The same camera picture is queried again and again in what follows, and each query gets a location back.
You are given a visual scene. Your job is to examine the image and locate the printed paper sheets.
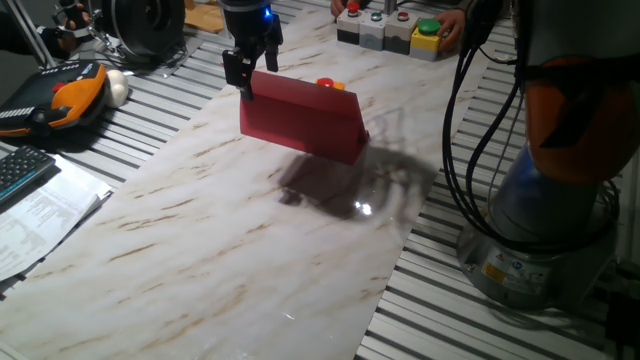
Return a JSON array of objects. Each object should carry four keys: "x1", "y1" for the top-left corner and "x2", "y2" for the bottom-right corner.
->
[{"x1": 0, "y1": 153, "x2": 114, "y2": 284}]

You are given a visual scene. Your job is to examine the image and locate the grey box small red button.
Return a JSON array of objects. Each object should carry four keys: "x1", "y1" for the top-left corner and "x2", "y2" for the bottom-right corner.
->
[{"x1": 383, "y1": 9, "x2": 420, "y2": 56}]

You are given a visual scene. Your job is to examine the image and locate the grey box small green button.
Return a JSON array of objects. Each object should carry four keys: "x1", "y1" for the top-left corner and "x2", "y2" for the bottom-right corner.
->
[{"x1": 358, "y1": 10, "x2": 389, "y2": 51}]

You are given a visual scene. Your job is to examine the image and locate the small orange object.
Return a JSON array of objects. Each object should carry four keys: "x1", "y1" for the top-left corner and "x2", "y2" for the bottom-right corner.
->
[{"x1": 314, "y1": 77, "x2": 346, "y2": 92}]

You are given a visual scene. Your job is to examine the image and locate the black keyboard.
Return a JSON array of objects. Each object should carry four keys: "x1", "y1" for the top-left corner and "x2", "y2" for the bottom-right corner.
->
[{"x1": 0, "y1": 144, "x2": 57, "y2": 204}]

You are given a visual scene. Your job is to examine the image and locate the slanted metal rod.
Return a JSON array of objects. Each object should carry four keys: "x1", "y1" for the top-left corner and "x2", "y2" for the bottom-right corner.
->
[{"x1": 3, "y1": 0, "x2": 57, "y2": 70}]

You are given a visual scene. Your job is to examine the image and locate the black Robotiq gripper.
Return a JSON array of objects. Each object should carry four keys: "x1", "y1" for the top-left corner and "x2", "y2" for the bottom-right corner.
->
[{"x1": 219, "y1": 0, "x2": 284, "y2": 101}]

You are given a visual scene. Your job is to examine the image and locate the black round reel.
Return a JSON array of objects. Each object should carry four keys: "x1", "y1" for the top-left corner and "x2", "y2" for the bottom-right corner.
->
[{"x1": 99, "y1": 0, "x2": 187, "y2": 59}]

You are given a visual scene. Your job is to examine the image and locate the hand in black glove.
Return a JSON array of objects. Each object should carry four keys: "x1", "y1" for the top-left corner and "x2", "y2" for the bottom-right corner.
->
[{"x1": 52, "y1": 0, "x2": 95, "y2": 40}]

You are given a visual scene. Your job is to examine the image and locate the grey metal base plate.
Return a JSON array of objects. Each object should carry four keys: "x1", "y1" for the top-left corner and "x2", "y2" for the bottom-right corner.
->
[{"x1": 74, "y1": 34, "x2": 204, "y2": 79}]

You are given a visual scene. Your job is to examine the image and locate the white box red mushroom button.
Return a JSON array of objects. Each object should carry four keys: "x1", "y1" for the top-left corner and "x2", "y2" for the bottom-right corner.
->
[{"x1": 335, "y1": 2, "x2": 364, "y2": 46}]

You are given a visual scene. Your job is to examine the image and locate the brown cardboard piece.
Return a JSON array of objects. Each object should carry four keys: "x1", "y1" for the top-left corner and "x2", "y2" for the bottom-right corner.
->
[{"x1": 183, "y1": 0, "x2": 226, "y2": 35}]

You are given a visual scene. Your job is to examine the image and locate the white round ball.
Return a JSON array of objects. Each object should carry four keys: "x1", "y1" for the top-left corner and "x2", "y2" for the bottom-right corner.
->
[{"x1": 104, "y1": 68, "x2": 130, "y2": 109}]

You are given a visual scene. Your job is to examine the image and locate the yellow box big green button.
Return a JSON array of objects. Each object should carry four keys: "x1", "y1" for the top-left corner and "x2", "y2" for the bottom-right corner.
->
[{"x1": 409, "y1": 18, "x2": 444, "y2": 63}]

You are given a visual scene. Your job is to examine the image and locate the black orange teach pendant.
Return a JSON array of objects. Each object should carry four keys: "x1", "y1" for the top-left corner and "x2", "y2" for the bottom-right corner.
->
[{"x1": 0, "y1": 59, "x2": 110, "y2": 139}]

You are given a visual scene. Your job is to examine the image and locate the marble pattern board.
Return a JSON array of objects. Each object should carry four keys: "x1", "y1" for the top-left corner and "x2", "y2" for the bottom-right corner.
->
[{"x1": 0, "y1": 4, "x2": 494, "y2": 360}]

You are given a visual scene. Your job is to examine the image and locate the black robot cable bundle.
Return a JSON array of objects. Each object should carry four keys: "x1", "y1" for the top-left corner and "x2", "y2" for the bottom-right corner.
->
[{"x1": 441, "y1": 43, "x2": 622, "y2": 252}]

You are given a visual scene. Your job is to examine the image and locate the person's left hand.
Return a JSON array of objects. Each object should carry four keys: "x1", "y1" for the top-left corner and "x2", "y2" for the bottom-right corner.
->
[{"x1": 433, "y1": 8, "x2": 467, "y2": 54}]

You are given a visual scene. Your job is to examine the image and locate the red folded tablet cover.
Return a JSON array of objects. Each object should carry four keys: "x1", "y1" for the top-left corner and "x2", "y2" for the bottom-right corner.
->
[{"x1": 238, "y1": 69, "x2": 371, "y2": 166}]

